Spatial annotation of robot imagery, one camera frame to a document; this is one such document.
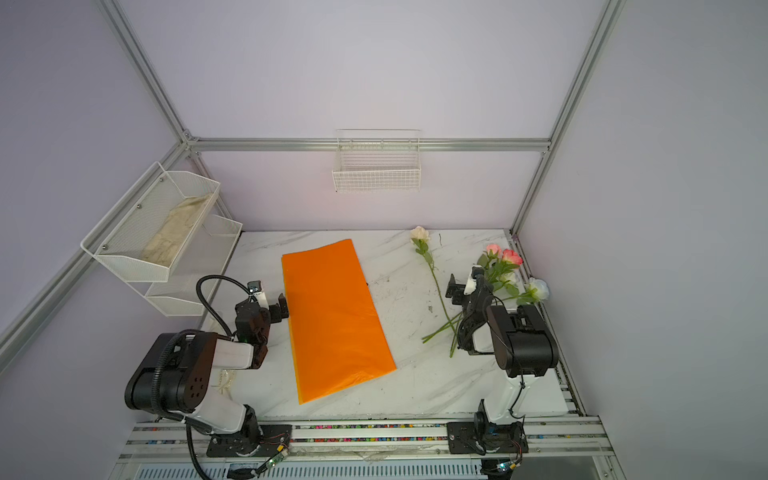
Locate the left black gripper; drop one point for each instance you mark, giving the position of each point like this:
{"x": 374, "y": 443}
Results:
{"x": 264, "y": 311}

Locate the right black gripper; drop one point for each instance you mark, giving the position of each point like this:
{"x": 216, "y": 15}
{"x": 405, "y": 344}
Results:
{"x": 469, "y": 309}

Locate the pink fake rose spray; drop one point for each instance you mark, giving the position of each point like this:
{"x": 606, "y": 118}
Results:
{"x": 501, "y": 266}

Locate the orange wrapping paper sheet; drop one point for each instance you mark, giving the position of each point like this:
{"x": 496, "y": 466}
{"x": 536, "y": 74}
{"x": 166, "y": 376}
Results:
{"x": 336, "y": 335}

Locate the cream fake rose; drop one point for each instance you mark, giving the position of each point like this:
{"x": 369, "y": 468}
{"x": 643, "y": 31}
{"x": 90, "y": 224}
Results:
{"x": 420, "y": 237}

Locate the white fake rose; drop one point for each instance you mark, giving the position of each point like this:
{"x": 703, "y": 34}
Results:
{"x": 535, "y": 291}

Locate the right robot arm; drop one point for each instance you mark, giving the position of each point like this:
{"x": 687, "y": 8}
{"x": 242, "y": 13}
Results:
{"x": 522, "y": 344}

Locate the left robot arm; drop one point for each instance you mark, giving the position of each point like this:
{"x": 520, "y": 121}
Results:
{"x": 173, "y": 379}

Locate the lower white mesh shelf basket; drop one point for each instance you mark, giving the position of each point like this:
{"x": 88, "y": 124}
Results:
{"x": 208, "y": 253}

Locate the white mesh shelf basket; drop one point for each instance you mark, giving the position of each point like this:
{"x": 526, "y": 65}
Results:
{"x": 208, "y": 253}
{"x": 120, "y": 237}

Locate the beige cloth in basket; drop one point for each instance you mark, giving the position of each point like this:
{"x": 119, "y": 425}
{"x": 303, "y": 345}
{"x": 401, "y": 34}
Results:
{"x": 166, "y": 243}

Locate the upper white mesh shelf basket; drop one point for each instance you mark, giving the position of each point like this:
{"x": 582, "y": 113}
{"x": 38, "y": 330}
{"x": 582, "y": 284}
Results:
{"x": 120, "y": 237}

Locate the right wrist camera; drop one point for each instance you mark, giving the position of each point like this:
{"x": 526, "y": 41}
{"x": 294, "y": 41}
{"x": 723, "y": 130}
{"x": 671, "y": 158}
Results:
{"x": 472, "y": 282}

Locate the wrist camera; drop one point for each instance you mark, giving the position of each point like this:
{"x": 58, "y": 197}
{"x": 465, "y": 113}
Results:
{"x": 472, "y": 282}
{"x": 257, "y": 294}

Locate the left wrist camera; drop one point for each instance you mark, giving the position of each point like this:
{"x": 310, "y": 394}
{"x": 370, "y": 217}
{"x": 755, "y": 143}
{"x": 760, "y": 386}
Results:
{"x": 257, "y": 294}

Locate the white string ribbon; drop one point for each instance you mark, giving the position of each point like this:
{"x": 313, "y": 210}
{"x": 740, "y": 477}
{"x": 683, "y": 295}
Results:
{"x": 225, "y": 382}

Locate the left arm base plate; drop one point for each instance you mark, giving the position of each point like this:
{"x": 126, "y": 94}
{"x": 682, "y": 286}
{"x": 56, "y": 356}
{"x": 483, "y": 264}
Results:
{"x": 265, "y": 443}

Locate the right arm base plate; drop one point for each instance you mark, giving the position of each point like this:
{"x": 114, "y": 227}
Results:
{"x": 486, "y": 438}

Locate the white wire wall basket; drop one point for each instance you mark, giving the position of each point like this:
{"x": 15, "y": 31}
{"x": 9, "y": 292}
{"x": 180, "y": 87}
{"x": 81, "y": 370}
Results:
{"x": 377, "y": 160}

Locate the aluminium rail front frame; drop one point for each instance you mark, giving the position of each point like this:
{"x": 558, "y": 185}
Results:
{"x": 569, "y": 447}

